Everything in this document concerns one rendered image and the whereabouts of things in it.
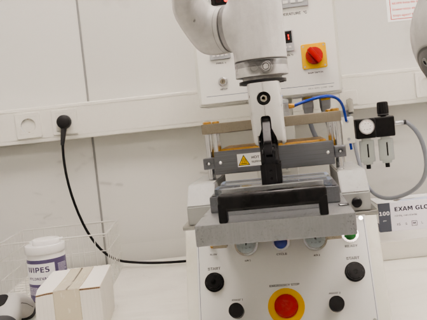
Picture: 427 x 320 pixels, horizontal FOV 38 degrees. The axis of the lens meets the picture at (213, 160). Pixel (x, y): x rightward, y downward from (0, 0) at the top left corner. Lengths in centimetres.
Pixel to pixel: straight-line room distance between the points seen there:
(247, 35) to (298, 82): 48
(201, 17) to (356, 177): 40
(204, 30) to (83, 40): 84
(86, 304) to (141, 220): 65
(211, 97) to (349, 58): 52
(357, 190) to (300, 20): 48
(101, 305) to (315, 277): 39
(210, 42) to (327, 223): 35
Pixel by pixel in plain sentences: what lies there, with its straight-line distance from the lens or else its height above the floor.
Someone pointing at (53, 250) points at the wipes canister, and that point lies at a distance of 138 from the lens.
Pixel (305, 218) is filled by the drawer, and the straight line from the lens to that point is 85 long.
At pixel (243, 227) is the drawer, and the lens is 86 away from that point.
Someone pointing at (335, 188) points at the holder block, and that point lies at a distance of 96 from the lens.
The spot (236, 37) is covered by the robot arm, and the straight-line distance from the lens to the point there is 98.
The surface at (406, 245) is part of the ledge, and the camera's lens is 154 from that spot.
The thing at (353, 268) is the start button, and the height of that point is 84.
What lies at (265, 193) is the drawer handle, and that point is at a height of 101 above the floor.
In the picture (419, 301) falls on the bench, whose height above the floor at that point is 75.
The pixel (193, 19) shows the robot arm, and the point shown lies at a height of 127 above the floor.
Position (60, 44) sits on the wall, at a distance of 182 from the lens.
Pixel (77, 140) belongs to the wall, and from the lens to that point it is 180.
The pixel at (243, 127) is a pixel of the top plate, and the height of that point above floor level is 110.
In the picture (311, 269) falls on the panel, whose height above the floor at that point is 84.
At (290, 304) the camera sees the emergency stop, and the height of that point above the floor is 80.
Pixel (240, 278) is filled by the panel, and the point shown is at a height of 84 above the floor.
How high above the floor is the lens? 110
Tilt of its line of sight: 3 degrees down
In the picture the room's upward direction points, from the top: 6 degrees counter-clockwise
